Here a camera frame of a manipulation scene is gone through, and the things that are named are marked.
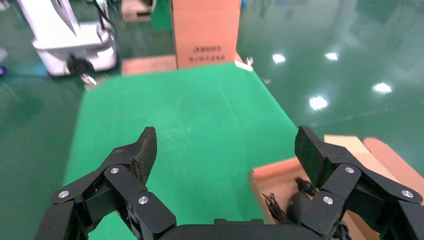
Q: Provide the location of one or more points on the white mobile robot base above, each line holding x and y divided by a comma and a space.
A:
76, 39

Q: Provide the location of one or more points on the small brown cardboard carton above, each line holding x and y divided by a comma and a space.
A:
137, 11

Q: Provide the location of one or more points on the open brown cardboard mailer box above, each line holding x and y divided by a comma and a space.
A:
275, 175

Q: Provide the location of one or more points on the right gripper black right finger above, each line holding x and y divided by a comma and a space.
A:
331, 162

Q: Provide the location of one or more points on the tall printed cardboard carton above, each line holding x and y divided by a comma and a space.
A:
205, 30

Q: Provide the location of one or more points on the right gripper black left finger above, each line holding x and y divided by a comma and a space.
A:
132, 159

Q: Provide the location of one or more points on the black computer mouse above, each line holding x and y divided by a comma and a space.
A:
298, 205

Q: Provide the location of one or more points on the metal binder clip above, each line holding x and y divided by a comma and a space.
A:
248, 62

